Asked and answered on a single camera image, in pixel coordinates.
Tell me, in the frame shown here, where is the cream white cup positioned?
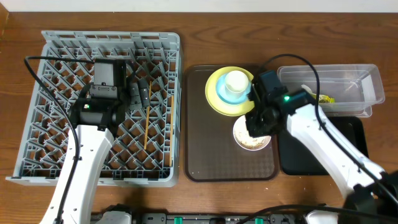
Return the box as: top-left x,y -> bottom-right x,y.
225,70 -> 249,93

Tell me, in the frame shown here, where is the yellow plate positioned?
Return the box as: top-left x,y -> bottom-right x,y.
205,66 -> 254,116

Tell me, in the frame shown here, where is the clear plastic bin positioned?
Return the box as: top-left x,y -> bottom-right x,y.
277,64 -> 385,117

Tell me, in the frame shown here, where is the grey plastic dish rack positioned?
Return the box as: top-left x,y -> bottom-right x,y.
9,30 -> 183,187

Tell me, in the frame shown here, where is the light blue bowl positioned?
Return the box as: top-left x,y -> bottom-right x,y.
216,73 -> 251,105

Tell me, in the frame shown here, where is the wooden chopstick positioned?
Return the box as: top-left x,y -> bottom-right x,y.
144,81 -> 152,151
169,95 -> 174,167

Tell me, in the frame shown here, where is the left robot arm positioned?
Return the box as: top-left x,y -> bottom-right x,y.
41,81 -> 132,223

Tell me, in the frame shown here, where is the brown serving tray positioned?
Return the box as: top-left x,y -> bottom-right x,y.
182,65 -> 279,182

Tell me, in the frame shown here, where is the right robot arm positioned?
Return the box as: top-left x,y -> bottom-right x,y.
246,89 -> 397,223

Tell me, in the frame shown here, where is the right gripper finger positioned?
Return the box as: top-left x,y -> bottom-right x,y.
261,120 -> 282,136
245,108 -> 264,138

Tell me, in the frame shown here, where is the white bowl with food residue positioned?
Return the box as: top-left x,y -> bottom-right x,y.
233,115 -> 271,151

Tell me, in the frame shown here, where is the black tray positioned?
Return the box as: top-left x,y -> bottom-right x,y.
278,116 -> 369,175

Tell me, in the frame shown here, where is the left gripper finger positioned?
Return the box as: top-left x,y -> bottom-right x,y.
138,79 -> 150,107
129,83 -> 142,111

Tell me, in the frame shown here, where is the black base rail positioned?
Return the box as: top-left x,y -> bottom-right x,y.
91,204 -> 312,224

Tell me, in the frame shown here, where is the green yellow snack wrapper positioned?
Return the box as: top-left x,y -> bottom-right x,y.
301,85 -> 335,103

